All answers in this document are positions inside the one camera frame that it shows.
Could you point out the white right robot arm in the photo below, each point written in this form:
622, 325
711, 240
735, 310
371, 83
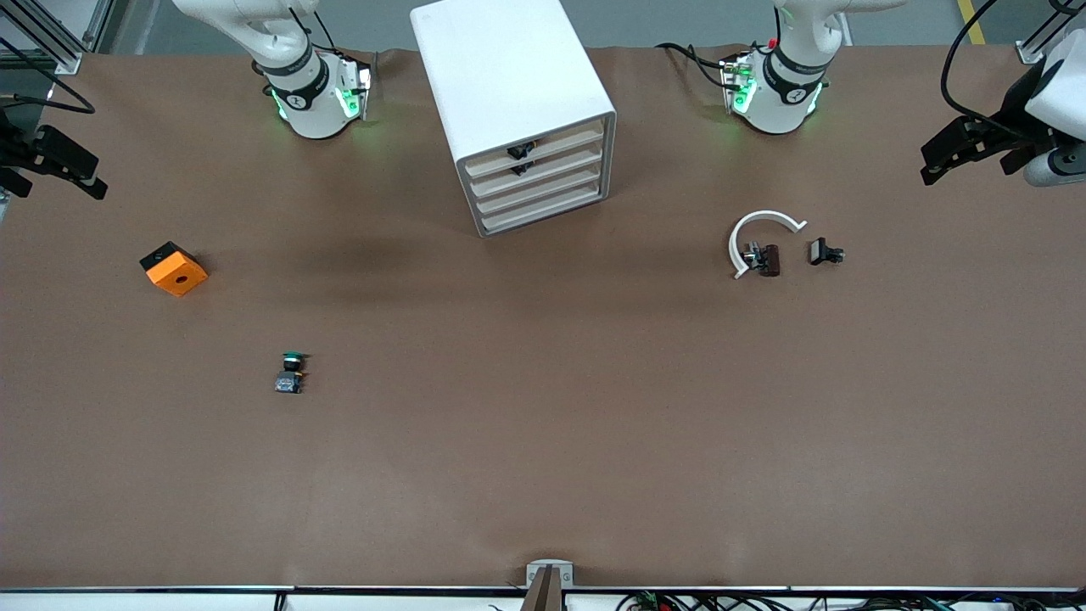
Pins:
305, 110

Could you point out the small black switch component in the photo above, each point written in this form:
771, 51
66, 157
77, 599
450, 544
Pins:
820, 251

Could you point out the aluminium frame rail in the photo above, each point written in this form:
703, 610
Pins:
1032, 53
66, 61

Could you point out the brown paper table cover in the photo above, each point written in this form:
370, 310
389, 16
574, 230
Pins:
543, 424

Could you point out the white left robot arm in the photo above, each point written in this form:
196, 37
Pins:
776, 102

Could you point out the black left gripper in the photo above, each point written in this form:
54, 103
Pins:
1015, 106

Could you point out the white tray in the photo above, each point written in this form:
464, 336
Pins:
568, 161

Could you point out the grey metal mounting bracket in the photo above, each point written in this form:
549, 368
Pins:
534, 567

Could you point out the green push button switch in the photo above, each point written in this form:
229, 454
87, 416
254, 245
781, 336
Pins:
291, 376

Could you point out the white table edge rail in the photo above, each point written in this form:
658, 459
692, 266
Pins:
170, 601

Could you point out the dark brown switch component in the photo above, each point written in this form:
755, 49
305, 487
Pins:
768, 260

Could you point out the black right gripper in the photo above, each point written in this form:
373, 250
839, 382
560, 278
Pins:
10, 148

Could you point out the orange box with hole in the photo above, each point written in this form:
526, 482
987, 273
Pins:
176, 273

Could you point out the small black part in drawer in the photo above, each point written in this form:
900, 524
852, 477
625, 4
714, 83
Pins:
520, 151

